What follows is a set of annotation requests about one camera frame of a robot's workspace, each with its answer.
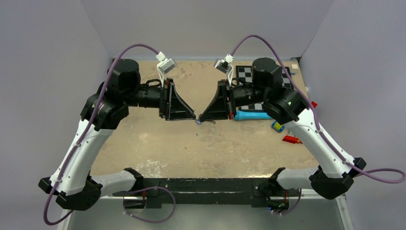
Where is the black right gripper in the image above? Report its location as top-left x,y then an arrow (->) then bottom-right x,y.
200,79 -> 268,121

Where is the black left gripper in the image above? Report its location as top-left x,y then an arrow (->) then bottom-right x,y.
124,77 -> 196,120

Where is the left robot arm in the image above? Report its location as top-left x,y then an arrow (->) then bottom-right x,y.
38,59 -> 196,211

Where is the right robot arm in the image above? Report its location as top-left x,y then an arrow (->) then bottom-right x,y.
199,57 -> 366,199

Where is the light blue plastic cylinder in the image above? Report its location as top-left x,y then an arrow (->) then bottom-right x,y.
234,110 -> 273,121

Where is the black white chessboard mat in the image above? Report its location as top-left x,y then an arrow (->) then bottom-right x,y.
236,66 -> 300,111

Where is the red triangular block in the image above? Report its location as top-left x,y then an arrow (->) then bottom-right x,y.
282,135 -> 302,144

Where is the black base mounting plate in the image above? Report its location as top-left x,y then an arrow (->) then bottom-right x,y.
139,177 -> 300,208

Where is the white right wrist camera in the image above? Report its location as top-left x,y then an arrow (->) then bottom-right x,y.
214,54 -> 234,85

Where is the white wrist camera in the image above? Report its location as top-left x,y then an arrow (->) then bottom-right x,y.
214,54 -> 234,85
156,52 -> 177,85

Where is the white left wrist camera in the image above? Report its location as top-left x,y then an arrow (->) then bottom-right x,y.
156,52 -> 177,85

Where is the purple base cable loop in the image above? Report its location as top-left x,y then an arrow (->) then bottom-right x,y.
123,186 -> 177,223

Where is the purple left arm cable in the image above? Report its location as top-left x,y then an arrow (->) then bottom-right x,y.
43,43 -> 159,226

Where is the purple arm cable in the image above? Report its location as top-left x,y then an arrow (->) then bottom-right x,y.
43,43 -> 159,226
230,34 -> 406,184

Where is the aluminium frame rail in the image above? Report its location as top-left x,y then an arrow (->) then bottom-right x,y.
59,189 -> 353,230

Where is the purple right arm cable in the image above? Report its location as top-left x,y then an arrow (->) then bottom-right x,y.
230,34 -> 406,184

